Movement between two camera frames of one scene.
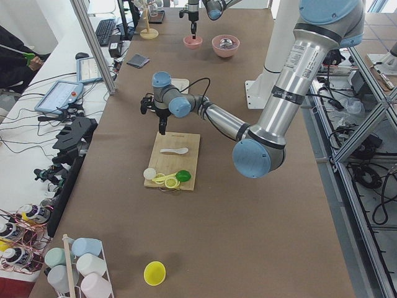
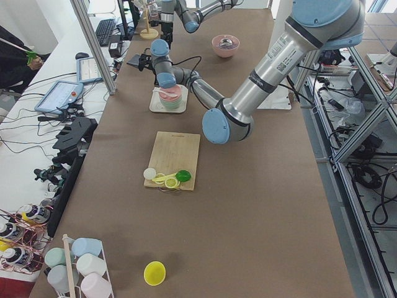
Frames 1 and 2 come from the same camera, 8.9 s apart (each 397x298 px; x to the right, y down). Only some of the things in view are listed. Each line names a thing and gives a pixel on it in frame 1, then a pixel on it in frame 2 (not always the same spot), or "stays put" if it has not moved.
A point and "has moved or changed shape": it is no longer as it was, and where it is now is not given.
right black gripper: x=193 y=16 → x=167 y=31
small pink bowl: x=193 y=43 has moved or changed shape
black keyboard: x=103 y=31 stays put
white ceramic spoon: x=180 y=151 has moved or changed shape
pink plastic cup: x=93 y=285 stays put
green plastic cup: x=54 y=257 stays put
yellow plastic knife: x=163 y=178 stays put
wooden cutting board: x=169 y=163 stays put
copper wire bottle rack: x=23 y=238 stays put
